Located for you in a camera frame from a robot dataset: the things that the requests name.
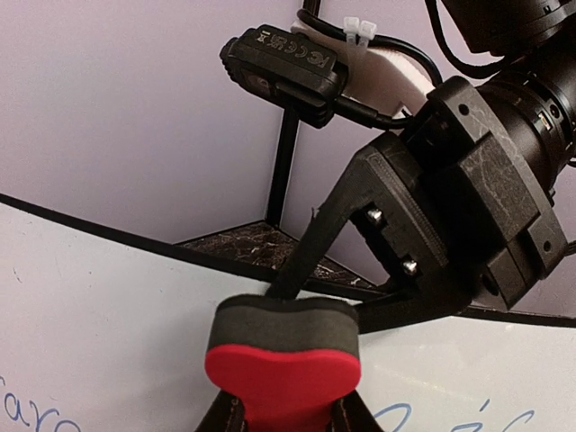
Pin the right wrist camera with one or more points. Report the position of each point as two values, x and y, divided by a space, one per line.
320 77

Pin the right black frame post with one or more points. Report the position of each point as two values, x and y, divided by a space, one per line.
282 168

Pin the red whiteboard eraser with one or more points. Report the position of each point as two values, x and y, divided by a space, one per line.
287 362

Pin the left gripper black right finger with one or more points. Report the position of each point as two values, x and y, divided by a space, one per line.
350 414

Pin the white whiteboard black frame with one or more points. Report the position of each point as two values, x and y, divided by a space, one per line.
103 333

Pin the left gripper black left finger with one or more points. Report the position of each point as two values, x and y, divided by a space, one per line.
226 414

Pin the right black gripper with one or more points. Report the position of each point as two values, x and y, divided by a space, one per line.
498 225

